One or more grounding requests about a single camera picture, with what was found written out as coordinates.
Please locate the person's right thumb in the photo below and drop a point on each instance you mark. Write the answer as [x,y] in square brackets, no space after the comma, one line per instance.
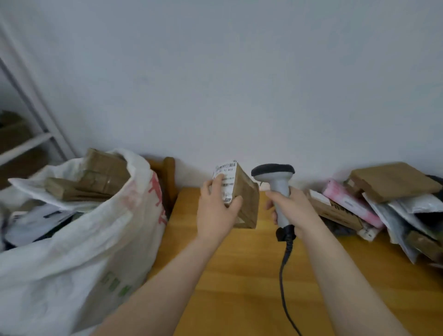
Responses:
[275,196]

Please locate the white plastic mailer bag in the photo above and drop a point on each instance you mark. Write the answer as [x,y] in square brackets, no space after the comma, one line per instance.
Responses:
[420,204]

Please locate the grey handheld barcode scanner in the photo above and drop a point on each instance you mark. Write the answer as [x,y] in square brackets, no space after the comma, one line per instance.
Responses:
[277,180]

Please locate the person's right forearm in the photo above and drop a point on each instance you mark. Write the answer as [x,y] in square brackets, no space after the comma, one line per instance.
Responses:
[346,287]

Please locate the large white woven sack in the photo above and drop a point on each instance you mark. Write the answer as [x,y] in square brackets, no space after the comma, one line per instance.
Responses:
[69,270]

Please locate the white plastic mailer parcel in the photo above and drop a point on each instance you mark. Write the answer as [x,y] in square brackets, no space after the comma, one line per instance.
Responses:
[38,221]

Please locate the person's left hand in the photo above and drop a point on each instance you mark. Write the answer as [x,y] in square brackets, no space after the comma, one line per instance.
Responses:
[213,218]

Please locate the person's left thumb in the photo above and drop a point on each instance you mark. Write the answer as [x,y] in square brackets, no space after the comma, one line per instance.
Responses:
[234,205]

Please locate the pink plastic parcel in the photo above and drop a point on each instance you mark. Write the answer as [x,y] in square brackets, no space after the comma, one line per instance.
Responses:
[349,202]

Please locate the flat brown cardboard box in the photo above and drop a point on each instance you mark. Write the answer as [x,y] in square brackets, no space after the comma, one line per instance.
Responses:
[69,191]

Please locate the black plastic parcel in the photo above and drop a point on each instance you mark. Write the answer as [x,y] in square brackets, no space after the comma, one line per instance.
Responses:
[436,181]

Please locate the cardboard box with white label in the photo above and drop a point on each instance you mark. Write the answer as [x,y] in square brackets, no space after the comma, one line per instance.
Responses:
[334,211]

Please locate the white metal shelf rack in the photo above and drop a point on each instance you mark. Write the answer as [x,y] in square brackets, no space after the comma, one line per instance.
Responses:
[34,114]

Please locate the wide flat brown parcel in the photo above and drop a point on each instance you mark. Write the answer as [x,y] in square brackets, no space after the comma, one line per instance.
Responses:
[394,180]

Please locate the grey plastic mailer bag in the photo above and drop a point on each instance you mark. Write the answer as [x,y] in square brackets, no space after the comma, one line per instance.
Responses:
[387,216]

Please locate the taped brown cardboard box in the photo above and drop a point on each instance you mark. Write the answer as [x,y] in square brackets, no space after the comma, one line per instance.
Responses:
[105,171]

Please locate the small labelled cardboard box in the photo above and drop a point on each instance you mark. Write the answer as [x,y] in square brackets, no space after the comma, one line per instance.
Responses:
[246,197]

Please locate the wooden chair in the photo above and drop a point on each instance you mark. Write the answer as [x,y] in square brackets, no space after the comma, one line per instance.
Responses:
[168,183]

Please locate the small brown cardboard parcel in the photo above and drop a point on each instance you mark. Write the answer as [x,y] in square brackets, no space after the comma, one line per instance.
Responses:
[424,244]

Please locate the person's right hand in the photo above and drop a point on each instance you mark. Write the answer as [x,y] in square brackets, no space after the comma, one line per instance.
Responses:
[299,213]

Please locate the person's left forearm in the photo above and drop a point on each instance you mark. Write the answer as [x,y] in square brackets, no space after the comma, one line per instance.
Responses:
[162,294]

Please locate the person's left middle finger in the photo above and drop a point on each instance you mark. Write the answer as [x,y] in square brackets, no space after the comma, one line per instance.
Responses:
[206,188]

